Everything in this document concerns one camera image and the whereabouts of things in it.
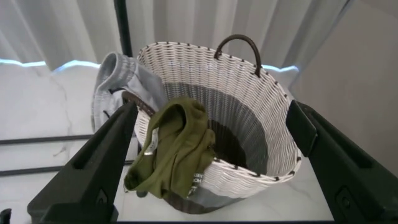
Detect pale grey shorts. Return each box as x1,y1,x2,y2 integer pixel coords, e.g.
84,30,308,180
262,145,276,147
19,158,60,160
91,52,169,134

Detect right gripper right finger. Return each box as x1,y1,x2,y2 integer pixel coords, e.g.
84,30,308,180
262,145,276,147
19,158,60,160
285,100,398,222

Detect black clothes rack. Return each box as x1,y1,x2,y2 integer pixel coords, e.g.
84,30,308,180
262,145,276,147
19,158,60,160
0,0,139,177

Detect green printed t-shirt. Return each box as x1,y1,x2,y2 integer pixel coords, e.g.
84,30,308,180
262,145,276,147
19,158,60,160
123,96,217,200

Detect white curtain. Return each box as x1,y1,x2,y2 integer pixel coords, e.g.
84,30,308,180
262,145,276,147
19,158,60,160
0,0,349,71

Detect white laundry basket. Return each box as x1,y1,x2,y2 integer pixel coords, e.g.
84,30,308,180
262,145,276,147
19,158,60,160
133,34,303,215

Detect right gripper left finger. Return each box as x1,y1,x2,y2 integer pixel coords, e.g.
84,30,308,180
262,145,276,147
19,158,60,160
27,101,139,222

